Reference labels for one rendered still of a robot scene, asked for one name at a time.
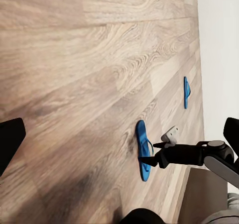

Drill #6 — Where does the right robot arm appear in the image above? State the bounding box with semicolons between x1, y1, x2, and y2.
138;126;239;189

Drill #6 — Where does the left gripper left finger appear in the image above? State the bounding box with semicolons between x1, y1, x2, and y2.
0;117;26;177

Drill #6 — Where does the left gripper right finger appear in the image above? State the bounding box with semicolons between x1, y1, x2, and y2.
223;117;239;158

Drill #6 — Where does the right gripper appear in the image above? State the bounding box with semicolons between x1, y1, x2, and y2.
138;141;188;169

